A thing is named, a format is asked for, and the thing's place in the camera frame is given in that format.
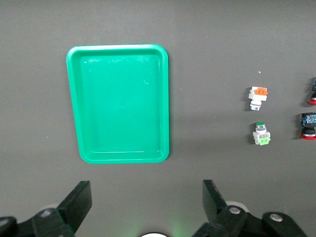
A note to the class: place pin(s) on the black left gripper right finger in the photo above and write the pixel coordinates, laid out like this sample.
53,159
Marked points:
214,202

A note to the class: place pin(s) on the white push button orange contact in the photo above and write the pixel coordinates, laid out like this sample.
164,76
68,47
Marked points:
258,95

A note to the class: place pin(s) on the red push button black body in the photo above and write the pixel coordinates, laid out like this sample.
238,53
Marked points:
308,123
313,92

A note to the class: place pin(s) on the white push button green contact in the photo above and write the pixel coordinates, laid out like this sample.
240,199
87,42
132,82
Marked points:
261,135

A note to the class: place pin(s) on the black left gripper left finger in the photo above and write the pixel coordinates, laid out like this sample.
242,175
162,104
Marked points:
74,205

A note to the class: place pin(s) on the green plastic tray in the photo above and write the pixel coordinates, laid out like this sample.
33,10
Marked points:
118,106

